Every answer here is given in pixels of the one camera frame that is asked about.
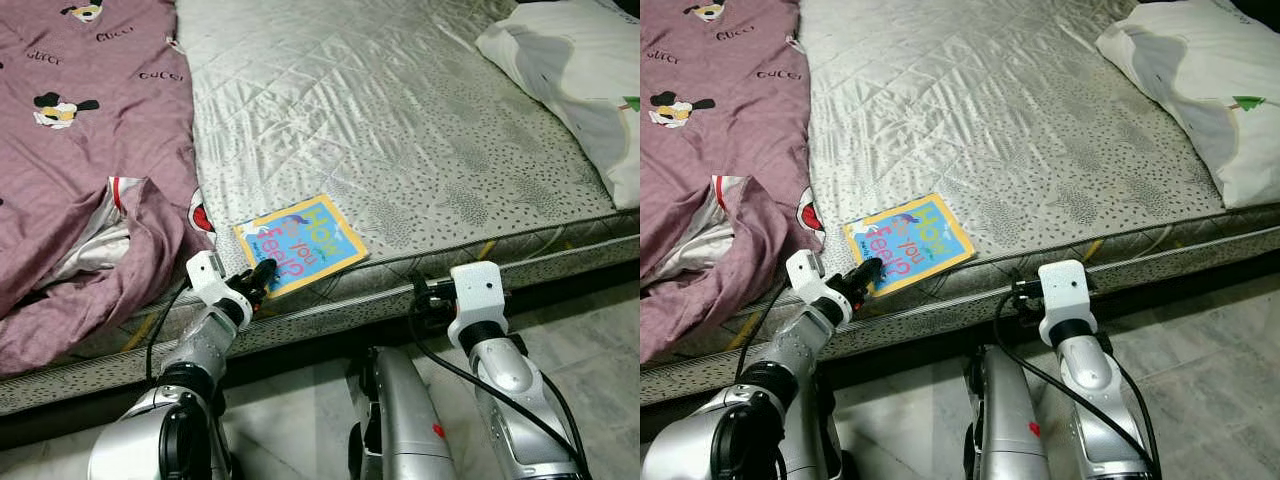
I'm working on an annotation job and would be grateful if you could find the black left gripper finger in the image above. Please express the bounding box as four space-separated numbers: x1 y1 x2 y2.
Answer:
850 256 887 297
245 258 282 296

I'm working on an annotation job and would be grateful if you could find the colourful yellow-edged children's book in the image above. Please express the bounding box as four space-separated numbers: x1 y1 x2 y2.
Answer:
233 193 370 300
843 193 977 299

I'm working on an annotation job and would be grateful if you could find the silver right robot leg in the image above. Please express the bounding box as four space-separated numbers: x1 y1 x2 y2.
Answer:
965 345 1053 480
347 345 457 480

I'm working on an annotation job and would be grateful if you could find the white quilted mattress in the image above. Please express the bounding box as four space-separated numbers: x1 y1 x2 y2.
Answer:
640 0 1280 407
0 0 640 417

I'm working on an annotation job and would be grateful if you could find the pink cartoon print blanket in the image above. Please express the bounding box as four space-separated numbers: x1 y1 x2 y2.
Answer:
640 0 827 367
0 0 217 377

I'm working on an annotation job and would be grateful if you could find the white pillow with green print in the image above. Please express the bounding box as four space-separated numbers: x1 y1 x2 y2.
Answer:
1095 0 1280 210
475 0 640 212

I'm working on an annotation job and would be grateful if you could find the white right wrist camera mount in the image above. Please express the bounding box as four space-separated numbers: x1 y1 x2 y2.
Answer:
447 262 504 347
1037 260 1094 347

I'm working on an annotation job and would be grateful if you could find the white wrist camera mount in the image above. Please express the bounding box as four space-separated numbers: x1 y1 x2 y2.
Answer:
447 262 504 347
785 250 827 302
186 250 230 302
1037 260 1094 347

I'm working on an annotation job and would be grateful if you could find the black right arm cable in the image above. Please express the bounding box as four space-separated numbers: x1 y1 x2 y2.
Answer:
404 308 583 480
992 295 1153 480

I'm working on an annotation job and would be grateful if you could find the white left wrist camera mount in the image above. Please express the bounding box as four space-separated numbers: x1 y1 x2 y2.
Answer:
186 250 230 302
785 250 827 302

